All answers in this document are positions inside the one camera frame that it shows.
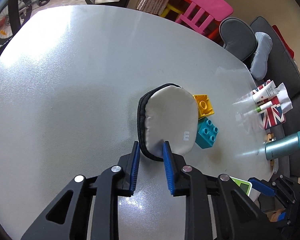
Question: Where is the yellow kids stool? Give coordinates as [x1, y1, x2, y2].
[160, 4, 184, 18]

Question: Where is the white cream tube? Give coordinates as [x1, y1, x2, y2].
[252, 80, 278, 103]

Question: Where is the Union Jack tissue box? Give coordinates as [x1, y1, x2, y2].
[256, 94, 285, 130]

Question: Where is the teal toy brick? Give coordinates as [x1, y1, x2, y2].
[196, 117, 219, 149]

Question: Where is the light grey pillow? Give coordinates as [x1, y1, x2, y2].
[250, 32, 273, 81]

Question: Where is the teal metal thermos bottle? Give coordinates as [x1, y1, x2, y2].
[265, 131, 300, 160]

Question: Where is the red cushion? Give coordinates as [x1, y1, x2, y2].
[272, 25, 295, 59]

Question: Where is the grey zippered pouch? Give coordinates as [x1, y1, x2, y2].
[136, 83, 198, 161]

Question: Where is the yellow toy brick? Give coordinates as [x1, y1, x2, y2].
[193, 94, 215, 119]

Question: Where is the pink kids chair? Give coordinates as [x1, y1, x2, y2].
[175, 0, 233, 36]

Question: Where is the small white green-capped tube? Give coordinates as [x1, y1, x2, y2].
[256, 101, 273, 113]

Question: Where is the dark grey sofa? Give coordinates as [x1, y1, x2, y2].
[219, 16, 300, 178]

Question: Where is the green white digital timer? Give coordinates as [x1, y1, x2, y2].
[230, 176, 252, 197]

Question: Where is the red kids table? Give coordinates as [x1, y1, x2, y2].
[171, 0, 222, 41]

